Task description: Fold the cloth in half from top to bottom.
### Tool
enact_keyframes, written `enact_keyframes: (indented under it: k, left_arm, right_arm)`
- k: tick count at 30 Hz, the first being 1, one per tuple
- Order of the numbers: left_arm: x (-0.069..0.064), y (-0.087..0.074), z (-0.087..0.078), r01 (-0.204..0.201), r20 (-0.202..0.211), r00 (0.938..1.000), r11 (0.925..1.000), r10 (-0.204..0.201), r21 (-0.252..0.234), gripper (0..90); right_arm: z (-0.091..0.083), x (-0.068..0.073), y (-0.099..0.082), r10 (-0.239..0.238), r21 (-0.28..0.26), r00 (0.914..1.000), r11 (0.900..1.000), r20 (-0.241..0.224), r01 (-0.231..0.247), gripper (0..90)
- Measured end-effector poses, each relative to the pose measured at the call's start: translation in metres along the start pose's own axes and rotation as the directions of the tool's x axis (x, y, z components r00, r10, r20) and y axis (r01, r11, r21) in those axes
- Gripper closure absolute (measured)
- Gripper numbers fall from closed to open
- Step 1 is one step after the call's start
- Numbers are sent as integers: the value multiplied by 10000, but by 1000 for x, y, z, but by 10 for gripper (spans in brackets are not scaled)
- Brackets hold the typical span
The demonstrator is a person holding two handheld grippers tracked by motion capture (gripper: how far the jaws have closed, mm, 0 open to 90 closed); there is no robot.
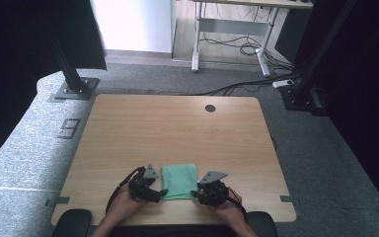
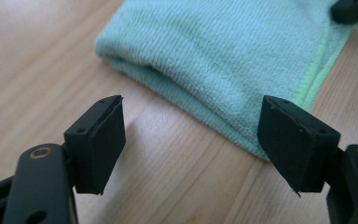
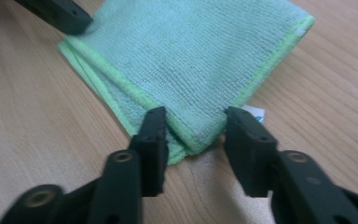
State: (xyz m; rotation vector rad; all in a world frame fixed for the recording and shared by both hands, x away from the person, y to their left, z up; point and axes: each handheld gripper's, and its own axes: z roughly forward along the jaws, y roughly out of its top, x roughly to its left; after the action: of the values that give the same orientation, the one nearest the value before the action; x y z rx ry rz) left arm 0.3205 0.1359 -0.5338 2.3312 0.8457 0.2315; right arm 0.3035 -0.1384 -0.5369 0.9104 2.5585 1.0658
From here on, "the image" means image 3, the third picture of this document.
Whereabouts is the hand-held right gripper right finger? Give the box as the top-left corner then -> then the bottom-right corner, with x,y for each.
223,106 -> 278,198

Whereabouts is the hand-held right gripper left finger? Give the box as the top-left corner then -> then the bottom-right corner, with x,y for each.
129,106 -> 170,198

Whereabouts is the green microfibre cloth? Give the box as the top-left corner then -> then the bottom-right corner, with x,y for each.
58,0 -> 317,166

